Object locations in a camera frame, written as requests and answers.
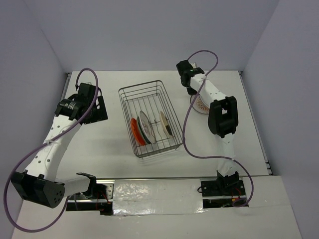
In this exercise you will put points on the metal wire dish rack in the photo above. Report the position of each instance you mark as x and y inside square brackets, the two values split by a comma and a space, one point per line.
[151, 98]

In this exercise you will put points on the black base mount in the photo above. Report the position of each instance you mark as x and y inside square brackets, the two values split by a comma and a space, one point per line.
[102, 199]
[214, 197]

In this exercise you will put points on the plate with orange sunburst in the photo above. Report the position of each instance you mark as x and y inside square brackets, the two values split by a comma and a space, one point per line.
[200, 107]

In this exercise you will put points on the silver foil covered panel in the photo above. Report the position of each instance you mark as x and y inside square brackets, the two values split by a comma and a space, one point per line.
[157, 197]

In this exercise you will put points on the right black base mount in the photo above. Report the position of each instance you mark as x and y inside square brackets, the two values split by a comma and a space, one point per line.
[214, 197]

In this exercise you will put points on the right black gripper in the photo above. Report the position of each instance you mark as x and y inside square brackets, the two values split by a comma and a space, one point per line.
[191, 91]

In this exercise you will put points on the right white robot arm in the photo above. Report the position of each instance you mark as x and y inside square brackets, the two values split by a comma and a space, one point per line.
[222, 120]

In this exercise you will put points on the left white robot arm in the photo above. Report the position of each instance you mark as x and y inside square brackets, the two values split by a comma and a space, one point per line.
[38, 182]

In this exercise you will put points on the cream plate with dark edge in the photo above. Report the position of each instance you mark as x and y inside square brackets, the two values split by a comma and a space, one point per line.
[165, 125]

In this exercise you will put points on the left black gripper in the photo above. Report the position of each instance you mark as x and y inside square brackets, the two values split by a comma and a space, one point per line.
[100, 114]

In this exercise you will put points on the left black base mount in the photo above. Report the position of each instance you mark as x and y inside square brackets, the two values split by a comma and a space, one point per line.
[102, 199]

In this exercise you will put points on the white plate with pink pattern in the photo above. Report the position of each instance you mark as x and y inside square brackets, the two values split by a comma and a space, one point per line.
[147, 128]

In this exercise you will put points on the green rimmed white plate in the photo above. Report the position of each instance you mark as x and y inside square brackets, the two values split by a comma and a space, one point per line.
[141, 132]

